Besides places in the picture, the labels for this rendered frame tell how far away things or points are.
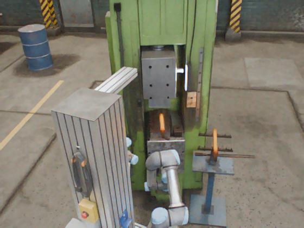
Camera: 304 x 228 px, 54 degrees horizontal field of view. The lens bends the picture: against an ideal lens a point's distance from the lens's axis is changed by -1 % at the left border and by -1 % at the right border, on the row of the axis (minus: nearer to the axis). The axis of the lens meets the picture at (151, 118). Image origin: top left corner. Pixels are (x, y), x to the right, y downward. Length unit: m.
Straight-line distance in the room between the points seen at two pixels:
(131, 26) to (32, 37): 4.57
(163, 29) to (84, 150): 1.50
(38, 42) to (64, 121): 5.69
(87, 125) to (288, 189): 3.08
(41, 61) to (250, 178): 5.13
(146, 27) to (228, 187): 2.19
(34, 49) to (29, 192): 3.84
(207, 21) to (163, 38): 0.40
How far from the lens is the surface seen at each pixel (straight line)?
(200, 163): 3.03
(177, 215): 2.20
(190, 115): 3.09
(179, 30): 2.70
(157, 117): 3.20
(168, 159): 2.22
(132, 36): 2.70
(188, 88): 2.88
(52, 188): 4.03
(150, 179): 2.44
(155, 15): 2.65
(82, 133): 1.44
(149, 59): 2.62
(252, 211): 3.68
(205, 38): 2.75
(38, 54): 7.17
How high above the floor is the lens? 2.76
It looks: 34 degrees down
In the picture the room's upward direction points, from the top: 2 degrees counter-clockwise
